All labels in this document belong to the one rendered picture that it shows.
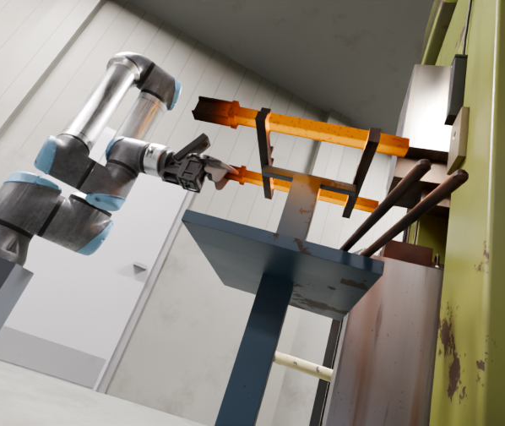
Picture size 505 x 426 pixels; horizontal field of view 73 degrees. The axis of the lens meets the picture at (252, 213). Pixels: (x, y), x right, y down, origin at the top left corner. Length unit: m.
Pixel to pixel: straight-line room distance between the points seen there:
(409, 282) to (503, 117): 0.42
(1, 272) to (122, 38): 3.59
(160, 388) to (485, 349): 2.92
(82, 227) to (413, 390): 1.04
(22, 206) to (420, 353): 1.16
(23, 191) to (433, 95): 1.41
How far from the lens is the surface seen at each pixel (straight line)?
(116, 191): 0.97
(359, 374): 0.90
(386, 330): 0.92
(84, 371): 3.28
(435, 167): 1.32
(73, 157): 0.97
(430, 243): 1.47
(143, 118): 1.33
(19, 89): 3.94
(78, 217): 1.24
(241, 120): 0.72
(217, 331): 3.39
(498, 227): 0.77
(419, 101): 1.43
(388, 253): 1.00
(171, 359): 3.33
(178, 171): 0.93
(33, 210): 1.24
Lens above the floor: 0.55
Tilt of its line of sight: 23 degrees up
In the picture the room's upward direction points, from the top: 20 degrees clockwise
